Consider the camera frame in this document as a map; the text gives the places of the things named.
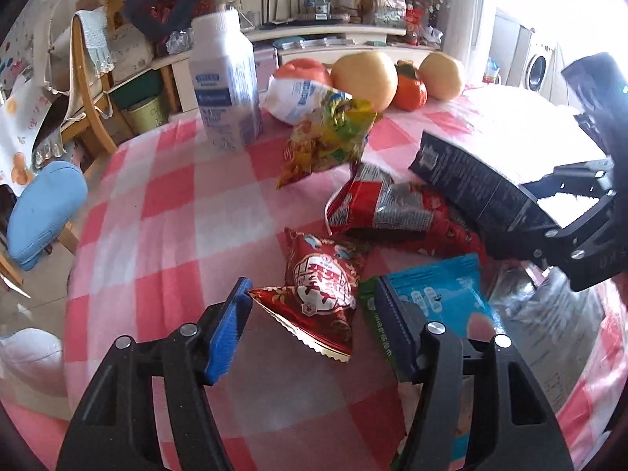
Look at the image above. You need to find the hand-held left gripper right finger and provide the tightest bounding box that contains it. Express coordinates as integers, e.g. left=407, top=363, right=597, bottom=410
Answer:
left=375, top=277, right=575, bottom=471

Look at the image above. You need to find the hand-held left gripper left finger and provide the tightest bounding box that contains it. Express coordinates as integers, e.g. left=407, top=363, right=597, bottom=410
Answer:
left=56, top=277, right=253, bottom=471

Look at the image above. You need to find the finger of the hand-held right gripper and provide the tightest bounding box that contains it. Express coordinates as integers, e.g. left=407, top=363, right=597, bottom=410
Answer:
left=485, top=194, right=617, bottom=264
left=520, top=159, right=617, bottom=202

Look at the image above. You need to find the blue cartoon wipes packet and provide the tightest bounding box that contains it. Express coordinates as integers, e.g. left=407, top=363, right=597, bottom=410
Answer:
left=357, top=254, right=504, bottom=462

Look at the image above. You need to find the large clear plastic bag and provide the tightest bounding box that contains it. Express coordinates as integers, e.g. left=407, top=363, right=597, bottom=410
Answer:
left=478, top=255, right=614, bottom=423

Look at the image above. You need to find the red triangular snack packet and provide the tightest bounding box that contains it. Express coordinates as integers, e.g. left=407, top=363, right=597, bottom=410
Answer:
left=248, top=227, right=371, bottom=365

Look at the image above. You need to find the crushed blue white milk carton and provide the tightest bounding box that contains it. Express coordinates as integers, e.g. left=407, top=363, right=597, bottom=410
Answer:
left=408, top=130, right=560, bottom=236

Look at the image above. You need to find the red silver snack packet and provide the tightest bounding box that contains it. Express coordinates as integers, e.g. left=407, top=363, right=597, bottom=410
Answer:
left=325, top=161, right=487, bottom=262

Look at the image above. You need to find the white washing machine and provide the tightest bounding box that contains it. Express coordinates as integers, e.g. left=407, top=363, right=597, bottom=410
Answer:
left=522, top=42, right=557, bottom=91

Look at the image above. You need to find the pink checked tablecloth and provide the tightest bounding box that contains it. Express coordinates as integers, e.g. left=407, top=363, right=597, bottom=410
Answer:
left=64, top=83, right=628, bottom=471

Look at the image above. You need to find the white curtain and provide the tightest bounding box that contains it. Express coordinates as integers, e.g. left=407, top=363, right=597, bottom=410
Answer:
left=442, top=0, right=496, bottom=84

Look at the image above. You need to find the small yellow pear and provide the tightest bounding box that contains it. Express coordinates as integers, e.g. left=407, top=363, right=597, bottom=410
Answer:
left=418, top=52, right=466, bottom=102

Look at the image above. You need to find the small orange persimmon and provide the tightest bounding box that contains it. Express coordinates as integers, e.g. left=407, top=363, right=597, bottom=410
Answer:
left=391, top=60, right=429, bottom=112

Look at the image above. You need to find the wooden chair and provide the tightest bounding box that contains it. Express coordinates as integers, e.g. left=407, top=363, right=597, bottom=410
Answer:
left=69, top=12, right=121, bottom=160
left=0, top=221, right=82, bottom=300

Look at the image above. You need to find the yellow green snack packet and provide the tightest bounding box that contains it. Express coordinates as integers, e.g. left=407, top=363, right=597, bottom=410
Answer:
left=276, top=89, right=383, bottom=191

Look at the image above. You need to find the red plastic bag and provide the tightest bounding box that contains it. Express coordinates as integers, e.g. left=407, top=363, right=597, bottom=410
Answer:
left=405, top=7, right=425, bottom=45

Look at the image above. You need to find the blue seat cushion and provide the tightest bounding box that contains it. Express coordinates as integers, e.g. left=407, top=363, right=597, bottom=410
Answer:
left=6, top=161, right=89, bottom=272

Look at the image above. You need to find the clear plastic bag on cabinet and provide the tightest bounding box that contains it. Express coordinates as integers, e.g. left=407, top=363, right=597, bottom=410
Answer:
left=373, top=0, right=408, bottom=27

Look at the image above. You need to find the green round bin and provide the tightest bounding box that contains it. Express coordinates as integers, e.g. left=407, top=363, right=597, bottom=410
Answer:
left=125, top=95, right=170, bottom=135

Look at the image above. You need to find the white milk pouch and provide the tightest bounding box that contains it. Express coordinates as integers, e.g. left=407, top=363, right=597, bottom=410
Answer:
left=265, top=76, right=351, bottom=124

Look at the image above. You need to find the white milk bottle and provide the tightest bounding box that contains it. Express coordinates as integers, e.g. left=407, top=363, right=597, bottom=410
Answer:
left=189, top=10, right=265, bottom=153

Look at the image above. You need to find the white orange print bag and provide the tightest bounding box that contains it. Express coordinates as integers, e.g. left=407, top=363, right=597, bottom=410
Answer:
left=0, top=81, right=55, bottom=197

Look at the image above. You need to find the red orange apple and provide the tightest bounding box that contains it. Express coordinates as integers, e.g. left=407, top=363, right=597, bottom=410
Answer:
left=273, top=58, right=334, bottom=90

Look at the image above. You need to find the cardboard box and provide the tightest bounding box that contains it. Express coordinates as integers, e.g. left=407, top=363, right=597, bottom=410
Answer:
left=105, top=24, right=158, bottom=72

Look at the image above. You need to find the pale green lace cloth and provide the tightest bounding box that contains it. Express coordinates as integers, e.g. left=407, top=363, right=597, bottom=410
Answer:
left=73, top=7, right=116, bottom=77

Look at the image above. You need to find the dark floral cloth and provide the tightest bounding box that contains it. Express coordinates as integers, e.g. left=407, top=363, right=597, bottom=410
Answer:
left=122, top=0, right=207, bottom=45

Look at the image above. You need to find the colourful wall chart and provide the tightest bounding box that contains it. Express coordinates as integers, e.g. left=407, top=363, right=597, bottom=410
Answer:
left=0, top=20, right=40, bottom=89

